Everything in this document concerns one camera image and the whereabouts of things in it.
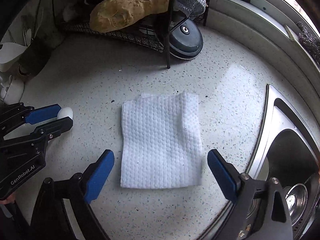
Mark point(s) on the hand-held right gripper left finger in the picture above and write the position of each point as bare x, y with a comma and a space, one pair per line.
100, 175

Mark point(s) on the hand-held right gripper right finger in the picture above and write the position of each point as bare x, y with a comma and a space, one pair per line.
221, 175

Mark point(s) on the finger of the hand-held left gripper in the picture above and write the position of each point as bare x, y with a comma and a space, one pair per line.
57, 126
42, 113

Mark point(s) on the small white round piece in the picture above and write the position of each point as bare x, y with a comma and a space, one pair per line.
65, 112

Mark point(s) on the white paper towel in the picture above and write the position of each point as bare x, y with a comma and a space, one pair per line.
160, 140

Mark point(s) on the person's left hand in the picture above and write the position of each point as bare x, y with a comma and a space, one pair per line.
10, 200

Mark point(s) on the white sugar pot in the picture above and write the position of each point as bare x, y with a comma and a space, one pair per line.
11, 90

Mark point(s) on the dark utensil cup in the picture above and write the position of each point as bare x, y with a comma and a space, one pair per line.
40, 52

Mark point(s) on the white soup spoon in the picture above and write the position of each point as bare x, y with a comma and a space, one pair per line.
10, 55
28, 36

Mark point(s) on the stainless steel cup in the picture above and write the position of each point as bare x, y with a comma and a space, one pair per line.
296, 202

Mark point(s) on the stainless steel sink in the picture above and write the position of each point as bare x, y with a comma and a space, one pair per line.
287, 120

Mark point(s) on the white garlic bulbs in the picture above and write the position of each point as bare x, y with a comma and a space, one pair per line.
71, 11

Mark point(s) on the dark steel wool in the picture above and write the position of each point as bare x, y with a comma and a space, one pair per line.
308, 40

